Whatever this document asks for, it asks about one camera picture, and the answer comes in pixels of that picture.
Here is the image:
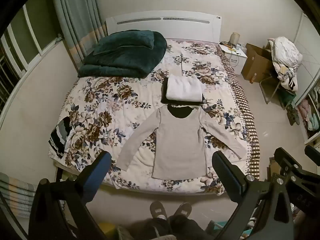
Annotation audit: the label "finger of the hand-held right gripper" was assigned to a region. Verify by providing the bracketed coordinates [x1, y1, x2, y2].
[304, 145, 320, 167]
[274, 148, 304, 175]

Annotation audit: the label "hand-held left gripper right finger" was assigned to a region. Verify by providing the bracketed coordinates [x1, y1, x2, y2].
[211, 151, 294, 240]

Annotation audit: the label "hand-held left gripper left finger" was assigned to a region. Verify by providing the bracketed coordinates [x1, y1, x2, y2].
[29, 151, 112, 240]

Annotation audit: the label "grey long-sleeve shirt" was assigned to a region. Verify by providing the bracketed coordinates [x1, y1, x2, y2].
[116, 105, 247, 180]

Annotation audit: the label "folded clothes in wardrobe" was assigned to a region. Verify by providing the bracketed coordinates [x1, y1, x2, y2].
[299, 100, 320, 130]

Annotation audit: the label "pile of white clothes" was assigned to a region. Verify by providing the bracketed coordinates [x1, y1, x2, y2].
[269, 36, 303, 92]

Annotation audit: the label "pair of green slippers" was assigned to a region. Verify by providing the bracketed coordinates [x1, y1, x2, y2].
[286, 104, 300, 125]

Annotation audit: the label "person's right grey shoe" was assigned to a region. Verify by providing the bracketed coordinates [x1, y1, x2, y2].
[174, 202, 192, 218]

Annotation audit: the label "person's grey shoe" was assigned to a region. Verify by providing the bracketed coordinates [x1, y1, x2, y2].
[150, 201, 167, 220]
[174, 202, 192, 218]

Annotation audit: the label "yellow plastic object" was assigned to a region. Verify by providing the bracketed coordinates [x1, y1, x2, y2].
[98, 221, 117, 240]

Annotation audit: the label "black white striped garment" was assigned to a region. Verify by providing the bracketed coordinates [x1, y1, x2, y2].
[49, 119, 73, 159]

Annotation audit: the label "brown checked bed skirt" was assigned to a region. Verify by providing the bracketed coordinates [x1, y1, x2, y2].
[220, 47, 260, 180]

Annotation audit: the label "person's right leg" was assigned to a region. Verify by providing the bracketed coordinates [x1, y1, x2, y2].
[170, 215, 210, 240]

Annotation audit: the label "person's leg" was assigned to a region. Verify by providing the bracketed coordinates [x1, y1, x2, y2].
[117, 217, 171, 240]
[170, 215, 210, 240]

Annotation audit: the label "bed with floral cover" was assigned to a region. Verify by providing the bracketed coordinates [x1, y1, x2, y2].
[49, 39, 260, 197]

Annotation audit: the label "person's left grey shoe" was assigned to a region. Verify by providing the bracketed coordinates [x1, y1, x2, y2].
[150, 201, 167, 220]

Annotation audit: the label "person's left leg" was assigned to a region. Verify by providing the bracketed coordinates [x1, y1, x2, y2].
[117, 217, 171, 240]

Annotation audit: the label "green curtain with beige bands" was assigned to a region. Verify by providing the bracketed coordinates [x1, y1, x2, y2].
[50, 0, 108, 65]
[0, 172, 38, 220]

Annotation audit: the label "white folded garment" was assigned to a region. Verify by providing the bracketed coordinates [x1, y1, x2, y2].
[166, 75, 202, 103]

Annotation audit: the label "white wardrobe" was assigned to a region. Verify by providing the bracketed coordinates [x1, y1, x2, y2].
[292, 12, 320, 145]

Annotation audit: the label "black folded garment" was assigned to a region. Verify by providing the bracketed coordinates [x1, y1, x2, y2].
[161, 77, 204, 106]

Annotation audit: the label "brown cardboard box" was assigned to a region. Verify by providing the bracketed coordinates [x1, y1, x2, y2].
[241, 43, 274, 83]

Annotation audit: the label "white nightstand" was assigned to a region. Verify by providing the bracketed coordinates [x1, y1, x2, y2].
[219, 41, 248, 74]

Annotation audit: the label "dark green plush blanket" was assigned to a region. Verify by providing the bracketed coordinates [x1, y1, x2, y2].
[77, 30, 167, 78]

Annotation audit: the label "dark green plush pillow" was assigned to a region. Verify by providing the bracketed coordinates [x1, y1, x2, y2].
[93, 30, 155, 55]

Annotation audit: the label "white bed headboard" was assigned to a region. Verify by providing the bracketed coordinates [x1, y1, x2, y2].
[105, 10, 222, 43]

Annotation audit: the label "metal frame chair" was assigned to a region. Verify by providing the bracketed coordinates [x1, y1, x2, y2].
[259, 75, 295, 109]

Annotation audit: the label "window with white frame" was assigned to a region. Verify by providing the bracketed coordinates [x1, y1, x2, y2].
[0, 5, 63, 110]

